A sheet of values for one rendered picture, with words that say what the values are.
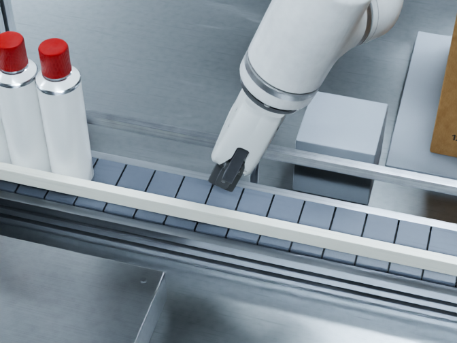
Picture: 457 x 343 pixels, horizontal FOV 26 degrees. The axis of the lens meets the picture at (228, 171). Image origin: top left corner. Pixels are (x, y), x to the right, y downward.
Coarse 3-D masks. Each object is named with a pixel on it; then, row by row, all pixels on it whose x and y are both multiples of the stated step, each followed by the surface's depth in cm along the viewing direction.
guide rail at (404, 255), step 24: (0, 168) 119; (24, 168) 119; (72, 192) 118; (96, 192) 117; (120, 192) 116; (144, 192) 116; (192, 216) 115; (216, 216) 114; (240, 216) 114; (288, 240) 114; (312, 240) 112; (336, 240) 111; (360, 240) 111; (408, 264) 111; (432, 264) 110; (456, 264) 109
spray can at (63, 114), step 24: (48, 48) 108; (48, 72) 109; (72, 72) 111; (48, 96) 111; (72, 96) 111; (48, 120) 114; (72, 120) 114; (48, 144) 117; (72, 144) 116; (72, 168) 118
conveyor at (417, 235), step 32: (96, 160) 125; (32, 192) 121; (160, 192) 121; (192, 192) 121; (224, 192) 121; (256, 192) 121; (160, 224) 118; (192, 224) 118; (320, 224) 118; (352, 224) 118; (384, 224) 118; (416, 224) 118; (320, 256) 114; (352, 256) 114
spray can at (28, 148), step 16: (16, 32) 110; (0, 48) 109; (16, 48) 109; (0, 64) 110; (16, 64) 110; (32, 64) 113; (0, 80) 111; (16, 80) 111; (32, 80) 112; (0, 96) 113; (16, 96) 112; (32, 96) 113; (16, 112) 114; (32, 112) 114; (16, 128) 115; (32, 128) 116; (16, 144) 117; (32, 144) 118; (16, 160) 120; (32, 160) 119; (48, 160) 121
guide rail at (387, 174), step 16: (96, 112) 119; (112, 128) 119; (128, 128) 119; (144, 128) 118; (160, 128) 117; (176, 128) 117; (208, 144) 117; (288, 160) 115; (304, 160) 114; (320, 160) 114; (336, 160) 114; (352, 160) 114; (368, 176) 113; (384, 176) 112; (400, 176) 112; (416, 176) 112; (432, 176) 112; (448, 192) 111
